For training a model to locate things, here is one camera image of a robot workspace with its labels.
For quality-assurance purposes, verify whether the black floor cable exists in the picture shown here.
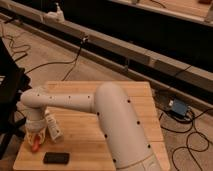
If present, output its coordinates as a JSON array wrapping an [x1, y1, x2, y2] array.
[[24, 37, 90, 82]]

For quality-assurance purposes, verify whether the black chair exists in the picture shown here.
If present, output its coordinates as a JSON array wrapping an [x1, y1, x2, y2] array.
[[0, 38, 31, 160]]

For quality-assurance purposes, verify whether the white tube with cap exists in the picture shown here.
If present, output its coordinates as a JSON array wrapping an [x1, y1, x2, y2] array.
[[45, 110, 63, 143]]

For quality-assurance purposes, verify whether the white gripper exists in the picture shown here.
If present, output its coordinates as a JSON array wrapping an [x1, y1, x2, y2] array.
[[25, 119, 46, 146]]

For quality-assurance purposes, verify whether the black phone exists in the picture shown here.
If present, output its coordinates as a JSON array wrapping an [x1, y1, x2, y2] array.
[[43, 152, 70, 164]]

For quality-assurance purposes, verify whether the blue power box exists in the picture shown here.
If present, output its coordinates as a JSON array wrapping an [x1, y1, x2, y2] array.
[[169, 99, 188, 117]]

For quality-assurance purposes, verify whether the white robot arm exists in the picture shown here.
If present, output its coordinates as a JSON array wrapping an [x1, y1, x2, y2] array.
[[21, 82, 162, 171]]

